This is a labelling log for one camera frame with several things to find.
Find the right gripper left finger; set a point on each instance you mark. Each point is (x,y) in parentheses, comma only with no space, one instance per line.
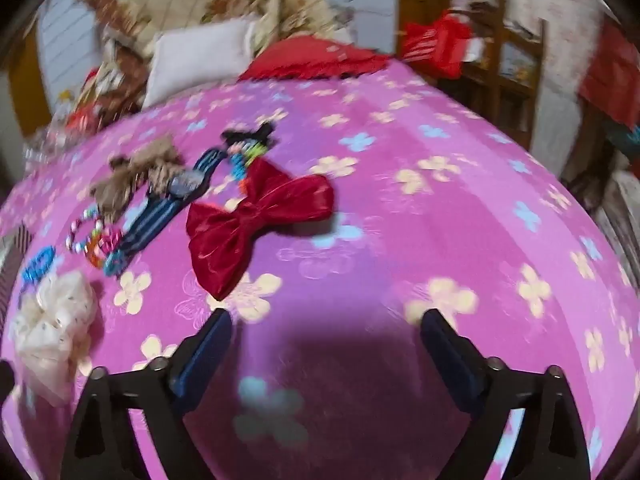
(101,443)

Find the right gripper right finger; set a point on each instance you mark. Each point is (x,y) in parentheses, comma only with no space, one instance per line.
(550,443)

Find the cream dotted scrunchie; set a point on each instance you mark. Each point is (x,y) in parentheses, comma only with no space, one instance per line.
(48,332)

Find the red satin bow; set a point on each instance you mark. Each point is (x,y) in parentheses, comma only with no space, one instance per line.
(221,241)

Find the blue striped wrist watch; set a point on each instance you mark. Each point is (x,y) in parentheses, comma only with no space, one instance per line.
(159,211)

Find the brown leopard bow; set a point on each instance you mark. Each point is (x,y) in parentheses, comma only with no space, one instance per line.
(155,164)

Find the black hair scrunchie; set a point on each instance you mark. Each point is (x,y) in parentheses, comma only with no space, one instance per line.
(238,141)

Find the striped white jewelry tray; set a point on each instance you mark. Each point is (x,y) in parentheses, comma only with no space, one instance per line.
(14,246)

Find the pink floral bed sheet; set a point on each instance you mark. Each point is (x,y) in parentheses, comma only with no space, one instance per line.
(434,209)

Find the clear plastic bag pile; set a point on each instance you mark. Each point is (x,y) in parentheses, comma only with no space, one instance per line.
(67,129)

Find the white small pillow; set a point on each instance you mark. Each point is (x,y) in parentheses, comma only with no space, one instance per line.
(189,57)

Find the wooden chair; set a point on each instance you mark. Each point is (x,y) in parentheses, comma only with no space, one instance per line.
(502,82)

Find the red cushion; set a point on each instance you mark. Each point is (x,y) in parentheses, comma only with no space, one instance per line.
(308,57)

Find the red shopping bag on chair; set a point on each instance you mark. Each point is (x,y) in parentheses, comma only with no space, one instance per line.
(437,49)

